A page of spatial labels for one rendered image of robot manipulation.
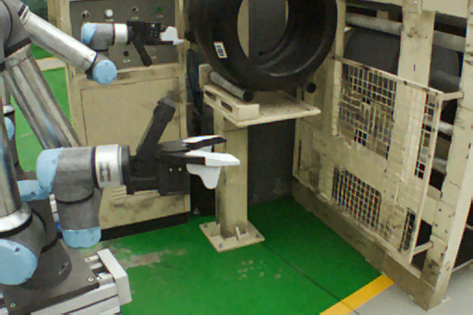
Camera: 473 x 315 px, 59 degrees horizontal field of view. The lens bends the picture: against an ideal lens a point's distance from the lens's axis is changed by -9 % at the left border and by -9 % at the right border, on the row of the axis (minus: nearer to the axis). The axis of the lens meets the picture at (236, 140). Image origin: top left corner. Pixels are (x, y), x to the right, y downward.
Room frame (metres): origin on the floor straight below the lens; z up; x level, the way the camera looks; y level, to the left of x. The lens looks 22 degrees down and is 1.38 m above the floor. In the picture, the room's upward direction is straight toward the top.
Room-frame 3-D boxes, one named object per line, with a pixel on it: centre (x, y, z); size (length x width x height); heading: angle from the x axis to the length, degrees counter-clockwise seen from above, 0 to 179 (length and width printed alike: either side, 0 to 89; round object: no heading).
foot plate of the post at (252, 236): (2.07, 0.03, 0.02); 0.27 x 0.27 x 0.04; 25
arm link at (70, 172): (0.70, 0.30, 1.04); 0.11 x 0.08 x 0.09; 100
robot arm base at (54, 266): (0.81, 0.47, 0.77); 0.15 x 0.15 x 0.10
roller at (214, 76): (1.78, 0.03, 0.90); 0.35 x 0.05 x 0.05; 25
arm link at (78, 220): (0.72, 0.30, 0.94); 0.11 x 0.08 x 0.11; 10
